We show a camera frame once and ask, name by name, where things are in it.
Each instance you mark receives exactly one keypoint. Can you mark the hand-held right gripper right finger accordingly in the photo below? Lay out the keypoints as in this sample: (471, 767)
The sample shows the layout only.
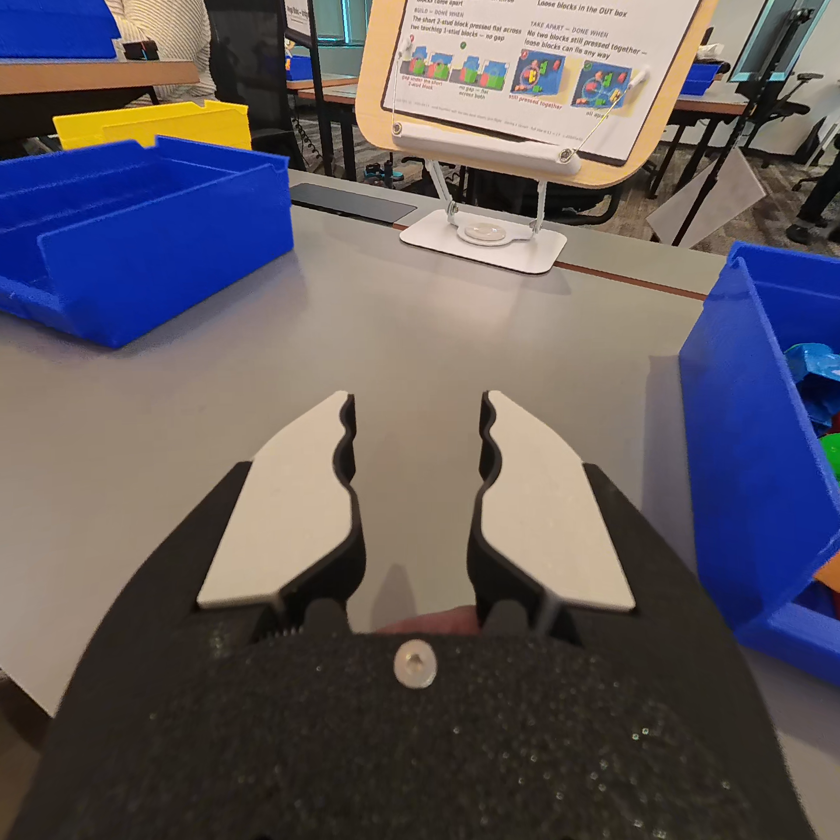
(554, 512)

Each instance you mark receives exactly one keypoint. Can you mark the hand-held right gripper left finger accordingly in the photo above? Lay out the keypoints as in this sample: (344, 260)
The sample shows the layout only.
(282, 512)

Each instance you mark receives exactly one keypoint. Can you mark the blue plastic bin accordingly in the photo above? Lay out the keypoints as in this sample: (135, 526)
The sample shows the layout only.
(53, 26)
(184, 256)
(742, 433)

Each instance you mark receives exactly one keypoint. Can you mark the pile of colourful toy blocks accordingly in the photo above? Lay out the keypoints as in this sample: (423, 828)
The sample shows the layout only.
(820, 381)

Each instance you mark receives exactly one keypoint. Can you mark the white document stand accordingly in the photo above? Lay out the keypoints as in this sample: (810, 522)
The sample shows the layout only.
(486, 247)

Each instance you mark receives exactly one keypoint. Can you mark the black inset table panel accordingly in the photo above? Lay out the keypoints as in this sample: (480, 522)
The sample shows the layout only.
(352, 204)

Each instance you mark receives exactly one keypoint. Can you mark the white folded sign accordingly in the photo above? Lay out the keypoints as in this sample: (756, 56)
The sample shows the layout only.
(709, 204)

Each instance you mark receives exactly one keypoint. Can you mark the wooden clipboard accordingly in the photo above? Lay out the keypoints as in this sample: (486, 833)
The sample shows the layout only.
(374, 125)

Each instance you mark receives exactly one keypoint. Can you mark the yellow plastic bin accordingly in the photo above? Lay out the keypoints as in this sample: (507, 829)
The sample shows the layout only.
(158, 125)

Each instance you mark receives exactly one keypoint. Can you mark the black tripod stand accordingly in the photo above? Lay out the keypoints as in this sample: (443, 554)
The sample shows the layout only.
(755, 118)

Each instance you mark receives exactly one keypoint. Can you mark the small blue tray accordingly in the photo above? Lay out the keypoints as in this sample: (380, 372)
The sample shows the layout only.
(299, 67)
(700, 79)

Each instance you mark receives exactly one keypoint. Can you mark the black office chair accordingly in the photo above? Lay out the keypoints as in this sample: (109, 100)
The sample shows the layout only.
(256, 66)
(801, 131)

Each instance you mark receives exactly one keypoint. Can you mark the printed instruction sheet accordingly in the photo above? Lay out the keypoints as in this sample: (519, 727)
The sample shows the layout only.
(525, 53)

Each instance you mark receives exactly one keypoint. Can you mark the wooden shelf board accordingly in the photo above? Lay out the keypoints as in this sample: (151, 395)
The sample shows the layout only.
(92, 75)

